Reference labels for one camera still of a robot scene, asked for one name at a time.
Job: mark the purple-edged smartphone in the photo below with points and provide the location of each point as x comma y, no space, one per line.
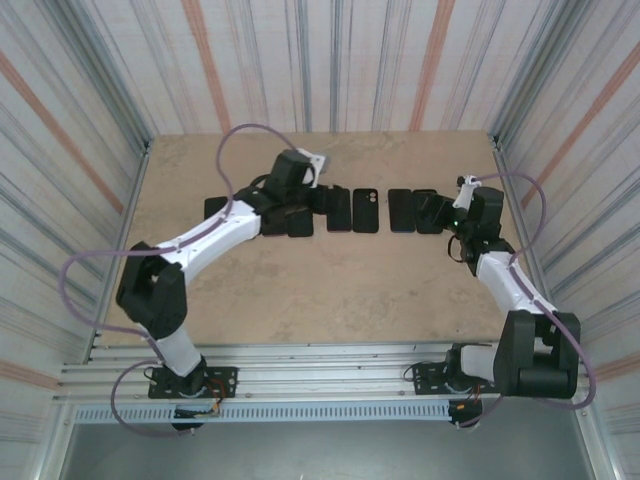
339,217

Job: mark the blue-edged smartphone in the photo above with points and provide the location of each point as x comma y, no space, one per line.
401,212

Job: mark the silver-edged smartphone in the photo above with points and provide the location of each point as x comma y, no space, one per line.
215,212

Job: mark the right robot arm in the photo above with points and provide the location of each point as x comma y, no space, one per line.
505,285

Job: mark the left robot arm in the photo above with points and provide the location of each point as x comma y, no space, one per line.
210,232

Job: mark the black mounting clamp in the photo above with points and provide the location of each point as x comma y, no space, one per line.
465,419
187,426

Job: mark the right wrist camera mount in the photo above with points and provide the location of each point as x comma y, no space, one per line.
462,195

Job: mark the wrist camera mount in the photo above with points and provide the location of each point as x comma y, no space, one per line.
462,195
315,160

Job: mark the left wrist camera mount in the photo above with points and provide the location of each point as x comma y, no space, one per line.
315,160

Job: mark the aluminium side rail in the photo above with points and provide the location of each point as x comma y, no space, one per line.
506,165
139,182

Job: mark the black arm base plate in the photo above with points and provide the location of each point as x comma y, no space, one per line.
225,375
425,375

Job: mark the aluminium rail frame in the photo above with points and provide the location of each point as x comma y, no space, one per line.
325,370

